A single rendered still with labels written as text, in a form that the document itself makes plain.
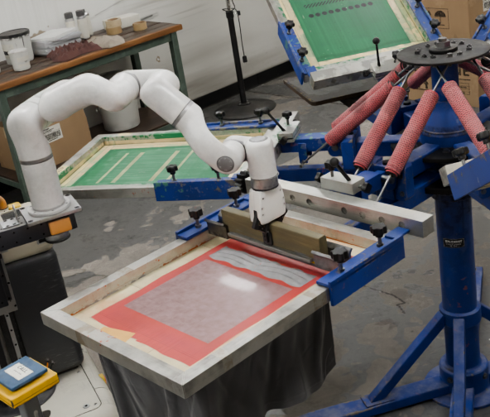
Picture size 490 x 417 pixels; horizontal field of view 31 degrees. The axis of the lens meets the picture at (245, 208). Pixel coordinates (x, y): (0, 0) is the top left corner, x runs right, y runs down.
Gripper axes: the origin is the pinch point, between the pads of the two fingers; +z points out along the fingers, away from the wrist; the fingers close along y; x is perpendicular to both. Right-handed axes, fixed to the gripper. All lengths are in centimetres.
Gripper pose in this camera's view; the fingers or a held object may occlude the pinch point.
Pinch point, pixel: (272, 235)
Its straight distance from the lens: 245.6
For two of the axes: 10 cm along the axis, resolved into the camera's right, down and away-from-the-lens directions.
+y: -7.1, 3.7, -6.0
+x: 6.9, 2.0, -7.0
